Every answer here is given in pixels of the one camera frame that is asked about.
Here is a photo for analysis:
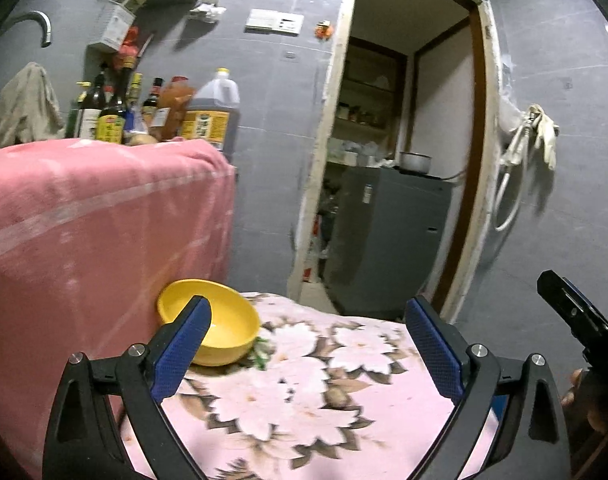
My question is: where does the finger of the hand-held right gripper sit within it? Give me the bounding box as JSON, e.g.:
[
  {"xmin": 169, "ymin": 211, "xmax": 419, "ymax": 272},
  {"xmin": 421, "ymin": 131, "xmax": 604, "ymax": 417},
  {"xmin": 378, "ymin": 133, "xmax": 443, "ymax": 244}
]
[{"xmin": 536, "ymin": 270, "xmax": 608, "ymax": 356}]

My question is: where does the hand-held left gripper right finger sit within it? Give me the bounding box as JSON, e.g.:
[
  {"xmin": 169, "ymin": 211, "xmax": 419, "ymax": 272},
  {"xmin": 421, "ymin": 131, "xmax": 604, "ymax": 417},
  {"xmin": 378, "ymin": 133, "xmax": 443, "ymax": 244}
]
[{"xmin": 404, "ymin": 295, "xmax": 570, "ymax": 480}]

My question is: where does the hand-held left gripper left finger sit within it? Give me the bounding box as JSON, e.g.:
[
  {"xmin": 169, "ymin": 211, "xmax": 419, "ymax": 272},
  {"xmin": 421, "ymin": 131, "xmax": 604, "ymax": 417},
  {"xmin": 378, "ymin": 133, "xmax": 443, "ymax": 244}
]
[{"xmin": 43, "ymin": 295, "xmax": 214, "ymax": 480}]

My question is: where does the blue plastic basin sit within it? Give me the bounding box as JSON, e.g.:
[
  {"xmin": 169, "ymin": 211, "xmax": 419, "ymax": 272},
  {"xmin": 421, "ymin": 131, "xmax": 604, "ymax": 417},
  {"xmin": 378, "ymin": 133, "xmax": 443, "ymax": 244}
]
[{"xmin": 491, "ymin": 394, "xmax": 511, "ymax": 456}]

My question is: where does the person's right hand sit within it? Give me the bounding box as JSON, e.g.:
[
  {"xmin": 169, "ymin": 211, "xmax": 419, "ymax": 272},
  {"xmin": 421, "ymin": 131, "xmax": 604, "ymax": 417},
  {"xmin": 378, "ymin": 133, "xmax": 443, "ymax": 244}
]
[{"xmin": 559, "ymin": 367, "xmax": 608, "ymax": 436}]

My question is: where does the yellow bowl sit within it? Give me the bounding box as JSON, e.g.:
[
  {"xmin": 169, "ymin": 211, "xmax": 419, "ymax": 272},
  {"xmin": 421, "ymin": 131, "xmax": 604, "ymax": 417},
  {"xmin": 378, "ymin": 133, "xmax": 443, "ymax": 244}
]
[{"xmin": 156, "ymin": 279, "xmax": 261, "ymax": 367}]

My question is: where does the small green scrap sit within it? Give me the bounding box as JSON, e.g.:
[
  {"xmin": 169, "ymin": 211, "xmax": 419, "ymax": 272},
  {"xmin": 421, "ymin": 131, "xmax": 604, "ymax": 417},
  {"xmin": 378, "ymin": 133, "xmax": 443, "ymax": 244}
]
[{"xmin": 251, "ymin": 337, "xmax": 272, "ymax": 371}]

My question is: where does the pink floral blanket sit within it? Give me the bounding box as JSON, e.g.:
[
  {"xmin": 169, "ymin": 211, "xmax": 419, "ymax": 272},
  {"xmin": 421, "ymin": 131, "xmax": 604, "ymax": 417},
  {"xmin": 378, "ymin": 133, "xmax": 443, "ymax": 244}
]
[{"xmin": 119, "ymin": 291, "xmax": 500, "ymax": 480}]

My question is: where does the grey refrigerator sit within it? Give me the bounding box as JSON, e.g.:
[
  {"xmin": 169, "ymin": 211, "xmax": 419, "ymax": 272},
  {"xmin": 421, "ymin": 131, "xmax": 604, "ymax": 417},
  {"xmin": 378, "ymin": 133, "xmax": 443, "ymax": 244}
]
[{"xmin": 324, "ymin": 165, "xmax": 455, "ymax": 321}]

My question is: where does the white sack red print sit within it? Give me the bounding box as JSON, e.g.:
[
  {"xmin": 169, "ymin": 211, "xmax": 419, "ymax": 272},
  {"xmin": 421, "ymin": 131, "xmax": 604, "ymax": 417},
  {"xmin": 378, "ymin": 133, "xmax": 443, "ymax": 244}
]
[{"xmin": 304, "ymin": 237, "xmax": 330, "ymax": 283}]

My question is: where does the pink plaid blanket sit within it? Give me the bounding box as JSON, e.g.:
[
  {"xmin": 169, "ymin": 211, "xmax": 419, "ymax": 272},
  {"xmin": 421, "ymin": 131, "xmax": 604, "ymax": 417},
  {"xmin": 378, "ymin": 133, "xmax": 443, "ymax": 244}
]
[{"xmin": 0, "ymin": 136, "xmax": 236, "ymax": 480}]

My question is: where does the white glove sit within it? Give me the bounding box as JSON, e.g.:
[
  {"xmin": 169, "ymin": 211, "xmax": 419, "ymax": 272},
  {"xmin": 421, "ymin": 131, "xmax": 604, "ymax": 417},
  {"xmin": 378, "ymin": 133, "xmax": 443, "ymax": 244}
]
[{"xmin": 526, "ymin": 103, "xmax": 560, "ymax": 171}]

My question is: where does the metal pot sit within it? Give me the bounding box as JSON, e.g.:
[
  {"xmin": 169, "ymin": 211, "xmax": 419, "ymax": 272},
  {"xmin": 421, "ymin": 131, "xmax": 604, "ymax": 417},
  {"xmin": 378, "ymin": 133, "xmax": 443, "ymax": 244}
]
[{"xmin": 399, "ymin": 151, "xmax": 433, "ymax": 176}]

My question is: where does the dark bottle yellow label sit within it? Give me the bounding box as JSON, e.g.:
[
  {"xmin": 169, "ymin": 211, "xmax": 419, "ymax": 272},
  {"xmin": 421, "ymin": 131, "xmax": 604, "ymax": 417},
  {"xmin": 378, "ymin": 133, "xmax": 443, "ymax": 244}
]
[{"xmin": 96, "ymin": 72, "xmax": 130, "ymax": 145}]

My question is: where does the large oil jug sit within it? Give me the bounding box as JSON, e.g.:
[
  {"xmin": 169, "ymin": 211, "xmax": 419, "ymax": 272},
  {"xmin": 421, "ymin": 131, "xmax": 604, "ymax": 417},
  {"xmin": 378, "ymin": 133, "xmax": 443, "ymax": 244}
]
[{"xmin": 179, "ymin": 67, "xmax": 242, "ymax": 163}]

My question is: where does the dark bottle red cap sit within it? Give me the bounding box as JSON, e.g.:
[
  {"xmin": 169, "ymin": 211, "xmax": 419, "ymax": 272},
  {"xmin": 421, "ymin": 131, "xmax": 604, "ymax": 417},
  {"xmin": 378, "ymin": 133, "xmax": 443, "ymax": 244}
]
[{"xmin": 141, "ymin": 77, "xmax": 167, "ymax": 141}]

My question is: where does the dark bottle white label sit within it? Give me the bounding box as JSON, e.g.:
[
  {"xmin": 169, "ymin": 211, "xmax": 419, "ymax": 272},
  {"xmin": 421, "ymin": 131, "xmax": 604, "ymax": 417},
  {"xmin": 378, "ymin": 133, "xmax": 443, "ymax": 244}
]
[{"xmin": 78, "ymin": 62, "xmax": 107, "ymax": 142}]

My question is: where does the wooden storage shelf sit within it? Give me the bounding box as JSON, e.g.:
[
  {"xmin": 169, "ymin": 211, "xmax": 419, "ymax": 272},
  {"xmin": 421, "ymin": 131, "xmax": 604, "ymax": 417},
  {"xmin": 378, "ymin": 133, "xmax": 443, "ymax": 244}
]
[{"xmin": 329, "ymin": 35, "xmax": 410, "ymax": 166}]

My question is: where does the yellow capped bottle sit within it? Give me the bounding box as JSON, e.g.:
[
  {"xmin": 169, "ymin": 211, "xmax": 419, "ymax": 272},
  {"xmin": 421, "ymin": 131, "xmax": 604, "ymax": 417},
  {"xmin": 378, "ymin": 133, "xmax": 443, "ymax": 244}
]
[{"xmin": 126, "ymin": 72, "xmax": 145, "ymax": 131}]

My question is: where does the grey rag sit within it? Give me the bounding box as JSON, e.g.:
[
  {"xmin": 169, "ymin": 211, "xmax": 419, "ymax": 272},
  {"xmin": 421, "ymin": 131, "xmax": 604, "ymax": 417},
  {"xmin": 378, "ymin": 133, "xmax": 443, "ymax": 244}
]
[{"xmin": 0, "ymin": 61, "xmax": 66, "ymax": 148}]

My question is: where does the white box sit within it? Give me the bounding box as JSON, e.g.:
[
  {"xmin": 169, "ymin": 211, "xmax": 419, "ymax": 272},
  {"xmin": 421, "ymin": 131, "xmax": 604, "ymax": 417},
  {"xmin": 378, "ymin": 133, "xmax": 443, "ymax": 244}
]
[{"xmin": 89, "ymin": 0, "xmax": 137, "ymax": 53}]

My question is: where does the white cloth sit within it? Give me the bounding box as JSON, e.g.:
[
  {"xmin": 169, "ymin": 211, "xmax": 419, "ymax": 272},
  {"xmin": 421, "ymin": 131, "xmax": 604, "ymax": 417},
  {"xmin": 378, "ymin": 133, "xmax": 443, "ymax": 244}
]
[{"xmin": 189, "ymin": 0, "xmax": 227, "ymax": 23}]

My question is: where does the metal faucet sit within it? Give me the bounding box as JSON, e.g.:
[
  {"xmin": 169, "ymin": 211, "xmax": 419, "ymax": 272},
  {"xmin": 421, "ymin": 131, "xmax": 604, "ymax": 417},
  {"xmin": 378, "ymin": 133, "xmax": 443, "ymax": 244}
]
[{"xmin": 0, "ymin": 10, "xmax": 52, "ymax": 56}]

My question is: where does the wooden door frame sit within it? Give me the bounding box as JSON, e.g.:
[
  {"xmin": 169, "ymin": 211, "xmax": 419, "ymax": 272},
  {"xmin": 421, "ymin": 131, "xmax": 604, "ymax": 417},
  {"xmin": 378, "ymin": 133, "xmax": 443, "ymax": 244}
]
[{"xmin": 289, "ymin": 0, "xmax": 510, "ymax": 326}]

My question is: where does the white wall switch panel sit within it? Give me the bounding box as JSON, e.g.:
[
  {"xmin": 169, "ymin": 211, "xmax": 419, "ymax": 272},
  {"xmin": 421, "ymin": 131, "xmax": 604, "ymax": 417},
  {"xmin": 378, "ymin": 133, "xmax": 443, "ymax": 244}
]
[{"xmin": 244, "ymin": 8, "xmax": 305, "ymax": 36}]

